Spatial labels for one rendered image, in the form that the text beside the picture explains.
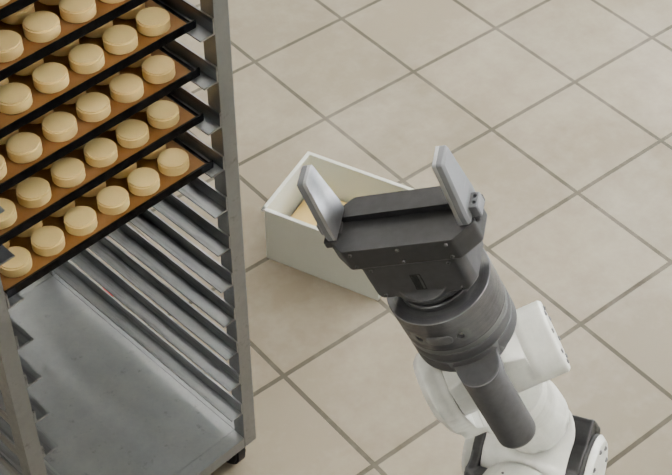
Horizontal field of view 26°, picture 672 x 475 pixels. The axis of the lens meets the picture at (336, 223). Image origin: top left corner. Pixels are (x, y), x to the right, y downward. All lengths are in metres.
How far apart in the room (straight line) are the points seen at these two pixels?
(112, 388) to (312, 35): 1.41
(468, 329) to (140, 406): 1.83
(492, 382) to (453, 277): 0.10
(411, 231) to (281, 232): 2.21
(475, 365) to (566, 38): 2.91
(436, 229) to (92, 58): 1.09
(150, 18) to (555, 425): 1.02
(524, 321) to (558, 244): 2.23
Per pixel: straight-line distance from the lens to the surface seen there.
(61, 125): 2.13
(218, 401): 2.81
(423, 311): 1.14
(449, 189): 1.04
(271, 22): 4.05
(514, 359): 1.20
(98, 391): 2.96
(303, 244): 3.28
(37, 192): 2.16
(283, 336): 3.21
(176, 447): 2.86
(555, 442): 1.42
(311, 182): 1.08
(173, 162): 2.31
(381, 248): 1.09
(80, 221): 2.24
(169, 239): 2.60
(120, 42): 2.12
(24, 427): 2.36
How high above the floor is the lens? 2.43
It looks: 45 degrees down
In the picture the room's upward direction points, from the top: straight up
